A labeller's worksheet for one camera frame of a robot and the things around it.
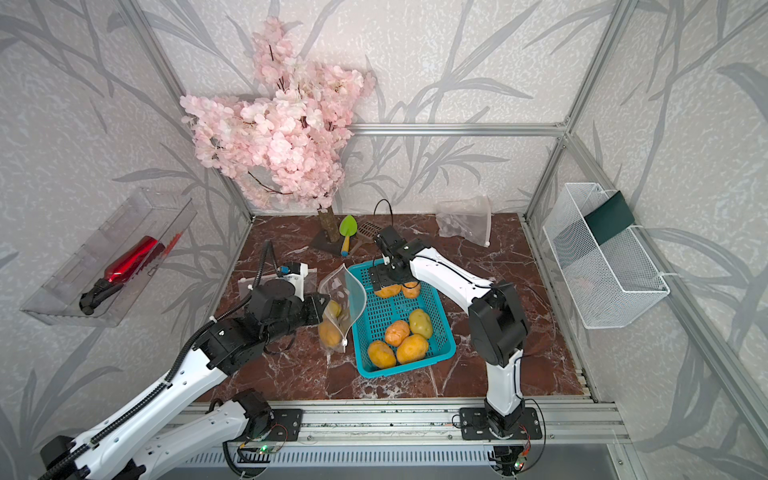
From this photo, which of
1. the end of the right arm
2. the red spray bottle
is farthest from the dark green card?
the red spray bottle

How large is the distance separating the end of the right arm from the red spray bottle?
1.66 feet

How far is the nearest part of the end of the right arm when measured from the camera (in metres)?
0.64

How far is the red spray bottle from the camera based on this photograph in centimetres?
59
